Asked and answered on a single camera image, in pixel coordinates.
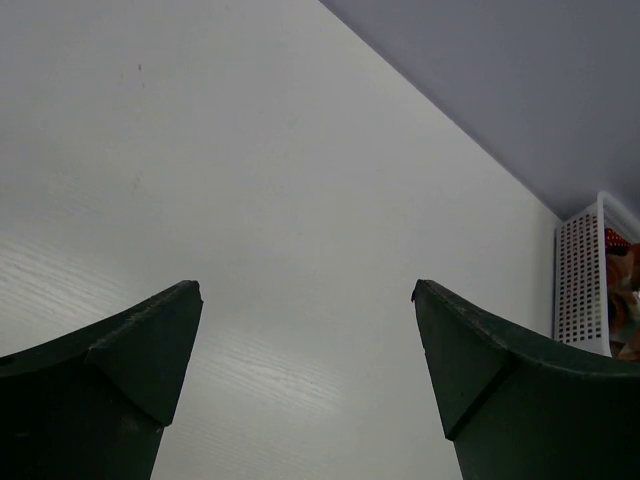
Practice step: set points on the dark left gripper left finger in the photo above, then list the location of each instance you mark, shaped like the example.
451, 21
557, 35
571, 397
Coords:
94, 403

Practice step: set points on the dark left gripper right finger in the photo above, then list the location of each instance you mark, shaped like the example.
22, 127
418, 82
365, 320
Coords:
519, 405

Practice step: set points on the red white polka-dot skirt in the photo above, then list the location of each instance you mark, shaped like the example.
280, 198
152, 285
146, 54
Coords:
615, 244

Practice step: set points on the red beige plaid skirt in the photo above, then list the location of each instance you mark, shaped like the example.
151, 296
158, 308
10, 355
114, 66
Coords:
622, 275

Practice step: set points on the white perforated plastic basket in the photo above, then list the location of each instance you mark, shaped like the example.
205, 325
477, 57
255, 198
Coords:
581, 310

